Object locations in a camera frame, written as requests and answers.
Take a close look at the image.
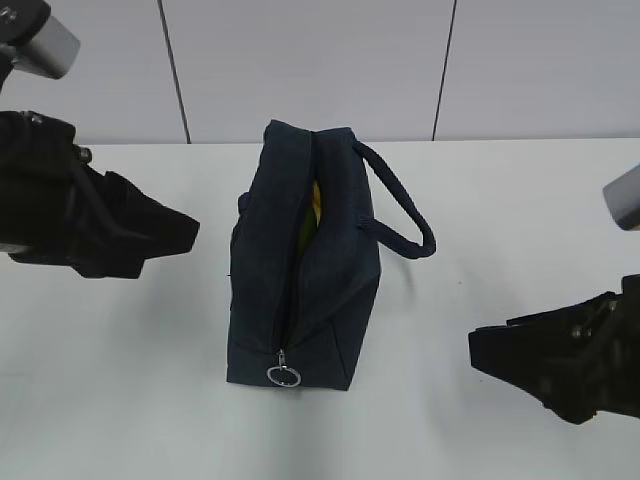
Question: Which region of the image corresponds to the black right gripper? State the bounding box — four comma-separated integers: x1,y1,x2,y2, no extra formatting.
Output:
468,274,639,425

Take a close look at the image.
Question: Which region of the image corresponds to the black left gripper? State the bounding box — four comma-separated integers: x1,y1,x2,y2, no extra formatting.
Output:
1,111,200,279

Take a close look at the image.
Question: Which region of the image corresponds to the navy blue lunch bag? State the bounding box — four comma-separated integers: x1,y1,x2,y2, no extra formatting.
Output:
226,120,436,391

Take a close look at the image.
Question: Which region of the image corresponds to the green cucumber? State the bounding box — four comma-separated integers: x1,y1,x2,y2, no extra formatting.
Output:
297,207,318,257

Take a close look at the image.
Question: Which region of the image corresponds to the yellow pear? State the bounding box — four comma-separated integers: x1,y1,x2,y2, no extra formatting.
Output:
311,181,322,225

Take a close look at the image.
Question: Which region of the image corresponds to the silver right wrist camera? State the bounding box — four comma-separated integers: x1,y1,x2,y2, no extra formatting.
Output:
603,165,640,231

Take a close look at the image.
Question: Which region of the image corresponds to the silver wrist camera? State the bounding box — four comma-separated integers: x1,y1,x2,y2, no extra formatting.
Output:
1,0,81,80
603,165,640,231

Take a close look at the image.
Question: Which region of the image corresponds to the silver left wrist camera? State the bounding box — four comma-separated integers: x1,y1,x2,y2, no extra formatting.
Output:
1,0,81,80

